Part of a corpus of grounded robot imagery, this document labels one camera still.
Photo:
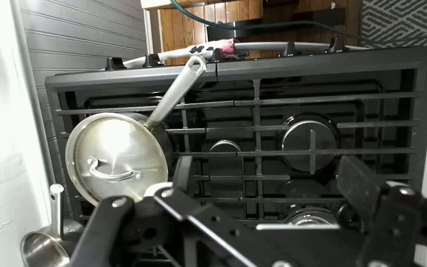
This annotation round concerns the small steel saucepan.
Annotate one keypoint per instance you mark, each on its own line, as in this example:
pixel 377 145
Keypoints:
pixel 40 250

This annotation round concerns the black stove knob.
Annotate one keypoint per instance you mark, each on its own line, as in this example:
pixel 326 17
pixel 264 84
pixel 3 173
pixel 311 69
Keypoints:
pixel 113 63
pixel 289 50
pixel 337 45
pixel 151 60

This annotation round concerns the large steel saucepan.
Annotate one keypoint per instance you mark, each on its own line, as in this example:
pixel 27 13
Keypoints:
pixel 174 94

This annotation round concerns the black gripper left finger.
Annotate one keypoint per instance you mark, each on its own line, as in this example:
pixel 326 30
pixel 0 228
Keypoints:
pixel 110 238

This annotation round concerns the pink clip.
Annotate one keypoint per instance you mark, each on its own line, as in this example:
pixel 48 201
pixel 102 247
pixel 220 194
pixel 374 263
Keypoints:
pixel 225 48

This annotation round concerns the round black burner cap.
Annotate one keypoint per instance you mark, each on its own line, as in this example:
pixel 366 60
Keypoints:
pixel 297 143
pixel 224 146
pixel 311 216

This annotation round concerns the wooden cabinet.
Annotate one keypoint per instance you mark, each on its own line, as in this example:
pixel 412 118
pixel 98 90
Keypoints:
pixel 178 30

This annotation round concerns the patterned dark rug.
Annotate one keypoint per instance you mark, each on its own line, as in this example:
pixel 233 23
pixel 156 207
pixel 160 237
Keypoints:
pixel 406 25

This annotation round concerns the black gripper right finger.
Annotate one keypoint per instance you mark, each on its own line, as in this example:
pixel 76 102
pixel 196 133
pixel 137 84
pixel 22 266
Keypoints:
pixel 389 223

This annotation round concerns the black gas stove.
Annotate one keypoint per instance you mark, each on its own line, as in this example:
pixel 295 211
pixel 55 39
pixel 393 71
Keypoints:
pixel 322 68

